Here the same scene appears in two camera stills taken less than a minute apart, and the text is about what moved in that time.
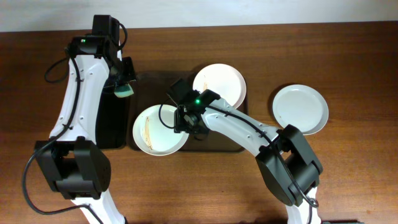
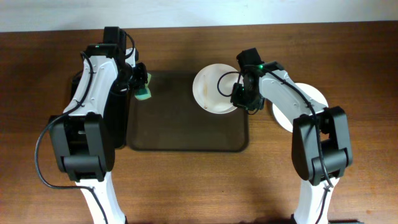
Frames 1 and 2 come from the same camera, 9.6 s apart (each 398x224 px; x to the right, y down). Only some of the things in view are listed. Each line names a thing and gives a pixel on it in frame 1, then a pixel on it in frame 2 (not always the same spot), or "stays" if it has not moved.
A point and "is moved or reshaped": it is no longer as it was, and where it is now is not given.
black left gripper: (130, 72) → (142, 76)
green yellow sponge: (124, 91) is moved or reshaped
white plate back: (223, 80) stays
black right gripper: (180, 126) → (236, 101)
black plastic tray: (111, 122) stays
